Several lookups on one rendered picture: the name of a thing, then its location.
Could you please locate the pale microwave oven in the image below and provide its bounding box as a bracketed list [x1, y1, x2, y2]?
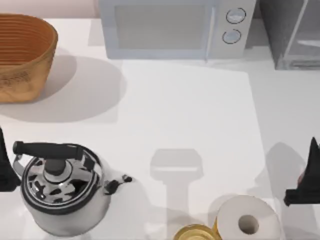
[96, 0, 257, 62]

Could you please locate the microwave oven knob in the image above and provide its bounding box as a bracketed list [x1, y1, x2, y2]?
[221, 28, 242, 45]
[225, 7, 247, 25]

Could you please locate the yellow tape roll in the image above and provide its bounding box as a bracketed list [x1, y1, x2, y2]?
[172, 216, 222, 240]

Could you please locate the white paper roll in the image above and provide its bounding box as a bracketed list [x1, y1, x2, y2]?
[216, 195, 282, 240]

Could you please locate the woven brown basket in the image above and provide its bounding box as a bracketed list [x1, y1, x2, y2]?
[0, 13, 59, 104]

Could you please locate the grey cabinet with dark inside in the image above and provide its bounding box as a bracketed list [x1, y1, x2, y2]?
[258, 0, 320, 71]

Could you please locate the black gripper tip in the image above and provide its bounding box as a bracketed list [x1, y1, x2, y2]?
[0, 127, 22, 193]
[283, 136, 320, 207]

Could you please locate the steel kettle with black handle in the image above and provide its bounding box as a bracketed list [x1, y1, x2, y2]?
[12, 140, 133, 237]

